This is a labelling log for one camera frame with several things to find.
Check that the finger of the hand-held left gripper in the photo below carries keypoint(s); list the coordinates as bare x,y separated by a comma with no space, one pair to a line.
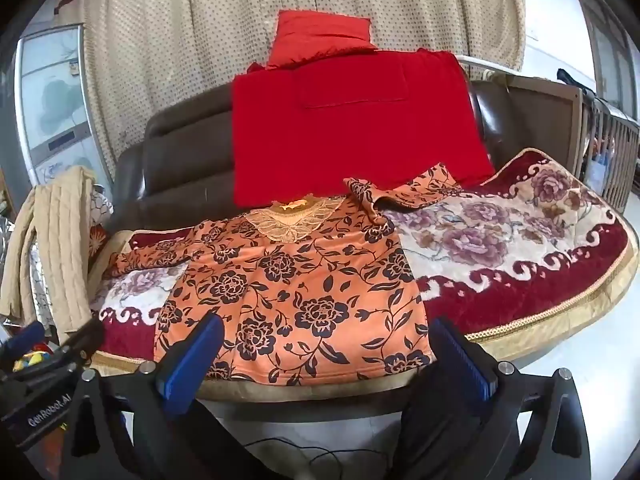
82,336
24,341

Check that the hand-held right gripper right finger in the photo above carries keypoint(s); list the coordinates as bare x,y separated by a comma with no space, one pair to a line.
462,360

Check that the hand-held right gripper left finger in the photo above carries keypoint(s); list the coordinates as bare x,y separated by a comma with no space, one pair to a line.
187,362

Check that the orange floral shirt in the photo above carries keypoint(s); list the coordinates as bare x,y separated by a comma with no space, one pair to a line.
300,285

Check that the orange starburst cushion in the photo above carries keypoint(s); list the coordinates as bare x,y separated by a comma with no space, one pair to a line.
97,242

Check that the beige quilted cloth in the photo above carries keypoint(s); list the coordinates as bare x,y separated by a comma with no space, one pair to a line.
55,240

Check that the floral plush blanket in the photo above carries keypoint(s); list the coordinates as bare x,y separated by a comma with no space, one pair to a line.
500,245

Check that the white honeycomb pattern pillow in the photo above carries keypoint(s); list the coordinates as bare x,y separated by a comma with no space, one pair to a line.
102,210

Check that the brown leather sofa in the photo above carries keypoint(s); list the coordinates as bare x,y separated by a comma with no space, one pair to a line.
185,160

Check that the red cushion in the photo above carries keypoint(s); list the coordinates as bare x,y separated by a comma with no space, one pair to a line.
350,135

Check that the wooden crib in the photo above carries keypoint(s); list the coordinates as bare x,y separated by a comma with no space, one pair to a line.
545,105

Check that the beige dotted curtain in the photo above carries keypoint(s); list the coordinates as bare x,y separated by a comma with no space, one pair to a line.
175,35

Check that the window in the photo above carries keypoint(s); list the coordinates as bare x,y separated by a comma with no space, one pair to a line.
607,60

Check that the red pillow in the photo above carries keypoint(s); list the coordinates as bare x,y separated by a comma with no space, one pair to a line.
320,35

